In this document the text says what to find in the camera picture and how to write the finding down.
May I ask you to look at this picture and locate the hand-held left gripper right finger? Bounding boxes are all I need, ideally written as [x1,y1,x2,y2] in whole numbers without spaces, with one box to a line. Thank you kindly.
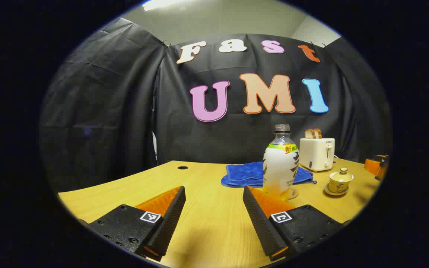
[242,185,345,262]

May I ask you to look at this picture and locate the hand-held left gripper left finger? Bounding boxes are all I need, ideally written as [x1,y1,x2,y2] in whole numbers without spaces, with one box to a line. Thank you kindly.
[87,185,186,262]

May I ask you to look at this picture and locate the cream ceramic teacup lid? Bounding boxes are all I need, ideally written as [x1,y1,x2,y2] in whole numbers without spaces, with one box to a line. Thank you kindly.
[329,167,354,183]

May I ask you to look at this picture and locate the cream ceramic teacup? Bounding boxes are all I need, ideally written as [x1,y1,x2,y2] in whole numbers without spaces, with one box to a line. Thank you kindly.
[329,175,354,193]

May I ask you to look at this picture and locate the white label plastic water bottle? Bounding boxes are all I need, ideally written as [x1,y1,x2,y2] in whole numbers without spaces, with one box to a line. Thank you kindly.
[262,124,300,201]

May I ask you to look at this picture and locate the cream ceramic saucer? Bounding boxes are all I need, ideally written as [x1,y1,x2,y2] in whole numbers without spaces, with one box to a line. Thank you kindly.
[324,184,350,197]

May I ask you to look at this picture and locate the blue folded towel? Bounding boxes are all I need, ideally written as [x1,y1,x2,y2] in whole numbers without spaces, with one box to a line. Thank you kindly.
[221,161,317,188]

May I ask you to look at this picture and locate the white toaster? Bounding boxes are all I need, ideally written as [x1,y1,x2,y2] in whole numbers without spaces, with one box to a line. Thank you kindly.
[299,138,336,172]

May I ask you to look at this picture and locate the ceiling light strip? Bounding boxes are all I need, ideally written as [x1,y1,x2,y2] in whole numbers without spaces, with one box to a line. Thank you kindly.
[142,0,189,12]

